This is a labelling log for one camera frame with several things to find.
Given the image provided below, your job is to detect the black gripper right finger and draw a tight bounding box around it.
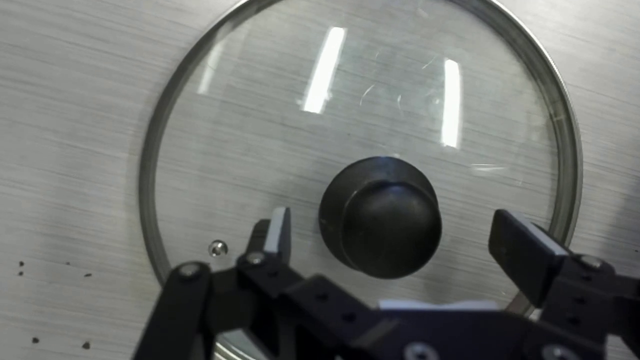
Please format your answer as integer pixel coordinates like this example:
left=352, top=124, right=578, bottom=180
left=488, top=207, right=640, bottom=360

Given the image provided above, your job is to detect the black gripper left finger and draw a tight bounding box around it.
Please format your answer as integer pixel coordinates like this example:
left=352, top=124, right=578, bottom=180
left=133, top=205, right=376, bottom=360

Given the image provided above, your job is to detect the glass lid with black knob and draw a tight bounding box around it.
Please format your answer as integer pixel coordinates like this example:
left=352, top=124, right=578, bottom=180
left=139, top=0, right=584, bottom=315

